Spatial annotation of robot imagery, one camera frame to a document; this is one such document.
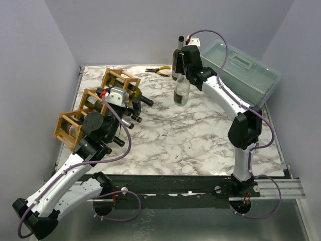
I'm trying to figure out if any clear square liquor bottle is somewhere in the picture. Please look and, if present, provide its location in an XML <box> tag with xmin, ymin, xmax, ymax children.
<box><xmin>131</xmin><ymin>114</ymin><xmax>142</xmax><ymax>123</ymax></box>

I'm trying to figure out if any dark green wine bottle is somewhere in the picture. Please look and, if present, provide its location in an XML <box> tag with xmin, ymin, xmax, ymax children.
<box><xmin>112</xmin><ymin>136</ymin><xmax>125</xmax><ymax>147</ymax></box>
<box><xmin>119</xmin><ymin>118</ymin><xmax>134</xmax><ymax>130</ymax></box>
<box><xmin>106</xmin><ymin>76</ymin><xmax>154</xmax><ymax>106</ymax></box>

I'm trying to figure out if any clear glass bottle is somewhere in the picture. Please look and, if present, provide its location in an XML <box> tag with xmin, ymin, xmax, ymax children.
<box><xmin>174</xmin><ymin>74</ymin><xmax>190</xmax><ymax>106</ymax></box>

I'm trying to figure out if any wooden wine rack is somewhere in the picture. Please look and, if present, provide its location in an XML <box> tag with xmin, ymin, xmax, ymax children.
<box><xmin>53</xmin><ymin>68</ymin><xmax>140</xmax><ymax>152</ymax></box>

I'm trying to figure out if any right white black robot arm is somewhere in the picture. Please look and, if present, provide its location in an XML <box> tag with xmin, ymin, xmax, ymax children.
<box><xmin>176</xmin><ymin>45</ymin><xmax>262</xmax><ymax>197</ymax></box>

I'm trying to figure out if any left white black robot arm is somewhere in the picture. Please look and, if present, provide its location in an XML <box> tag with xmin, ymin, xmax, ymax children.
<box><xmin>13</xmin><ymin>142</ymin><xmax>111</xmax><ymax>239</ymax></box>

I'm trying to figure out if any green plastic toolbox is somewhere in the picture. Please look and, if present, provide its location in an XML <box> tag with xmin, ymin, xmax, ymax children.
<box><xmin>201</xmin><ymin>40</ymin><xmax>282</xmax><ymax>107</ymax></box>

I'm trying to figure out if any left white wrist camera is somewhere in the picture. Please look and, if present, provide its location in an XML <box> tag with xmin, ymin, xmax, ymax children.
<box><xmin>100</xmin><ymin>86</ymin><xmax>129</xmax><ymax>107</ymax></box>

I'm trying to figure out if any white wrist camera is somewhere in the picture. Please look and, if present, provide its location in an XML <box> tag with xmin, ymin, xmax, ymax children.
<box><xmin>186</xmin><ymin>36</ymin><xmax>201</xmax><ymax>48</ymax></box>
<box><xmin>100</xmin><ymin>86</ymin><xmax>129</xmax><ymax>107</ymax></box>

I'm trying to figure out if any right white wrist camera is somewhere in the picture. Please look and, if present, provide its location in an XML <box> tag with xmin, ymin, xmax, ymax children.
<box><xmin>186</xmin><ymin>36</ymin><xmax>201</xmax><ymax>48</ymax></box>

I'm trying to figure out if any black mounting rail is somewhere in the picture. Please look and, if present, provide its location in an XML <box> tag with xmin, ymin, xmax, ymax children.
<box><xmin>70</xmin><ymin>173</ymin><xmax>261</xmax><ymax>210</ymax></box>

